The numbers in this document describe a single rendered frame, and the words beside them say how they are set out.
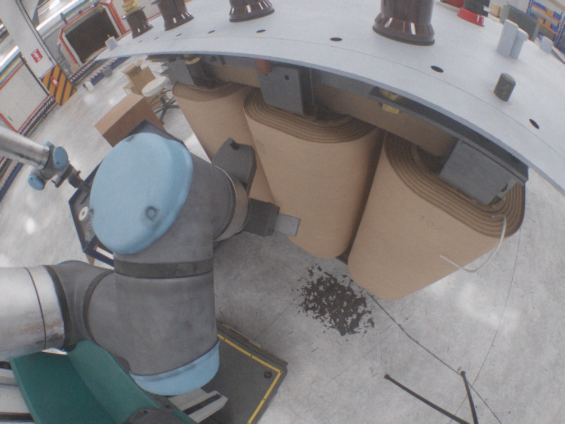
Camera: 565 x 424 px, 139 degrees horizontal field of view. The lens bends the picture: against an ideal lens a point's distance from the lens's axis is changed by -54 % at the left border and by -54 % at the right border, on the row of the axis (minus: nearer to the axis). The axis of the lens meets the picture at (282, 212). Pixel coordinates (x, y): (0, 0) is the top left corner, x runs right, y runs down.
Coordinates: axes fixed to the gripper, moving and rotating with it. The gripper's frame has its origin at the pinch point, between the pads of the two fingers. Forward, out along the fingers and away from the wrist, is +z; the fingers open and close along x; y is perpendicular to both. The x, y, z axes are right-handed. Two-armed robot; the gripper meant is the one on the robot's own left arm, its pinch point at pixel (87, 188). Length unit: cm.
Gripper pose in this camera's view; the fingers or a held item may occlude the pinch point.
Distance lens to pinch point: 131.9
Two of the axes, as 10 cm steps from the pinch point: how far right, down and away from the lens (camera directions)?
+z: 1.5, 4.8, 8.7
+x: -7.8, -4.8, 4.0
